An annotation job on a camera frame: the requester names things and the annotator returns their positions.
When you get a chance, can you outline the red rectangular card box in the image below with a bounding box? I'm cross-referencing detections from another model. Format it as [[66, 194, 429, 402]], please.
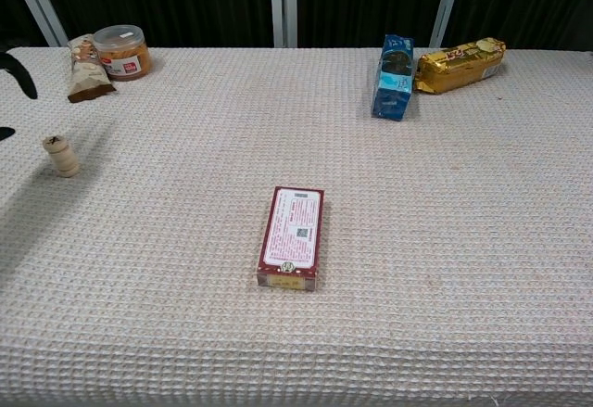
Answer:
[[256, 185, 326, 293]]

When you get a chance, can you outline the clear plastic snack jar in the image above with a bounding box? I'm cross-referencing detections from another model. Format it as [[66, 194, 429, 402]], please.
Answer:
[[92, 24, 153, 83]]

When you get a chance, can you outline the grey slotted metal post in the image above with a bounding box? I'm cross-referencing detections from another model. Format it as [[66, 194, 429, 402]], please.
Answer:
[[429, 0, 466, 49]]

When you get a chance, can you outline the brown nut snack bag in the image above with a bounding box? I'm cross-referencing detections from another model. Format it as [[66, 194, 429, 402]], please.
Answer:
[[66, 33, 117, 104]]

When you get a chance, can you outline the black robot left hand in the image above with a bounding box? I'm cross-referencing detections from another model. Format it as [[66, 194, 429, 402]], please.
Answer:
[[0, 51, 39, 142]]

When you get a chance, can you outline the slanted grey metal post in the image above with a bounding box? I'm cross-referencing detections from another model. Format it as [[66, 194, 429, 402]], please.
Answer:
[[4, 0, 70, 48]]

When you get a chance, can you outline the beige waffle tablecloth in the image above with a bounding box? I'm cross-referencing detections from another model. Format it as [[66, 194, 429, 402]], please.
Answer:
[[0, 45, 593, 407]]

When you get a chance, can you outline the upright grey metal post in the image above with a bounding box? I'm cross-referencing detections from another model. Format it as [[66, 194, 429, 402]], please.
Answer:
[[269, 0, 298, 49]]

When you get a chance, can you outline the gold foil snack package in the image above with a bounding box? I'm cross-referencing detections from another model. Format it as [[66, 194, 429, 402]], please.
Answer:
[[412, 37, 507, 95]]

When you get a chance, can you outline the blue cookie package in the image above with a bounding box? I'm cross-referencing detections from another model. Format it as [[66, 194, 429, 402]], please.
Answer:
[[370, 33, 414, 122]]

